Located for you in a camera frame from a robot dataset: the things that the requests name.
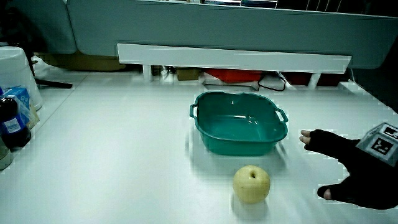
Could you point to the person's right hand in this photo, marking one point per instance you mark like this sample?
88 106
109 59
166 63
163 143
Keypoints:
363 183

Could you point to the yellow apple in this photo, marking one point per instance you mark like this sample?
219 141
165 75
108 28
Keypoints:
250 186

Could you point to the white desk shelf riser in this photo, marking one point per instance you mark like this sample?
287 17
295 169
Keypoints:
233 59

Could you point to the white desk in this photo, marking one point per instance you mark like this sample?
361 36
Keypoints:
124 143

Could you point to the dark red box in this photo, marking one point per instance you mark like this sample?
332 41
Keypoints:
298 78

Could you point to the green plastic basin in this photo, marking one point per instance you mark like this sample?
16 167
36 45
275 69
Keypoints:
239 127

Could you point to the small brown box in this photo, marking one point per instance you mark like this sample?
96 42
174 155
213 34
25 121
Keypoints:
187 74

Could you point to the grey partition panel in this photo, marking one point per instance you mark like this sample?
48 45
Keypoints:
46 25
217 28

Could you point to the brown cardboard box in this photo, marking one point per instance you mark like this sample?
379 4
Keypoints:
84 62

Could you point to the black stand base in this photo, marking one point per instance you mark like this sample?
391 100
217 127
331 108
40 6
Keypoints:
53 83

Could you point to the white plastic bag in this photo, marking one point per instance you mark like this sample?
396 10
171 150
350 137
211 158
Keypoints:
39 67

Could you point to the blue carton box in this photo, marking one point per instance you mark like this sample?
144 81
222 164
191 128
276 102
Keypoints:
21 96

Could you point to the dark bottle with blue label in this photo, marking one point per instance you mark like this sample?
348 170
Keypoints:
12 124

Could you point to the grey container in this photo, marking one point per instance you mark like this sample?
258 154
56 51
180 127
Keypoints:
3 155

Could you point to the white plastic bucket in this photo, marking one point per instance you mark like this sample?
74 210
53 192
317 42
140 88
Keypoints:
15 71

